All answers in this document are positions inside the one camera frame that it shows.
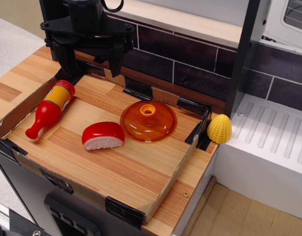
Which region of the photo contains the black vertical post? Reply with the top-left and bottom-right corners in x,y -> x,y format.
224,0 -> 271,118

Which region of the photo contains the red yellow hot sauce bottle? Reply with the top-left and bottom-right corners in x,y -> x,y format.
26,80 -> 75,139

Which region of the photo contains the red white toy sushi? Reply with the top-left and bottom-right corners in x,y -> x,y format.
82,121 -> 125,150

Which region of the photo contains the white appliance with vent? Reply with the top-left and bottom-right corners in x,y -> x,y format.
263,0 -> 302,49

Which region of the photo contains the white dish drying rack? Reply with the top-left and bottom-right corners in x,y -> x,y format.
213,95 -> 302,219

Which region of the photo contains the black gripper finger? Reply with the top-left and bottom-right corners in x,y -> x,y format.
52,41 -> 78,76
109,43 -> 123,77

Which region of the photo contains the cardboard fence with black tape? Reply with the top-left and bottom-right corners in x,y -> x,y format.
0,56 -> 213,226

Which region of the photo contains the orange transparent pot lid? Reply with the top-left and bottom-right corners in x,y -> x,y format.
120,100 -> 177,143

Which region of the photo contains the black cable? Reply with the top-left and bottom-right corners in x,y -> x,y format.
99,0 -> 124,13

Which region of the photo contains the black control panel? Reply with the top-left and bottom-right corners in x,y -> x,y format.
44,195 -> 102,236

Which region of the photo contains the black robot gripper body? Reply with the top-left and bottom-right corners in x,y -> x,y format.
40,0 -> 135,52

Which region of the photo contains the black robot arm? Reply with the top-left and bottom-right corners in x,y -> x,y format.
40,0 -> 135,77

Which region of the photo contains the yellow toy corn piece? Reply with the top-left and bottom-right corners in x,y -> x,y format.
207,114 -> 232,144

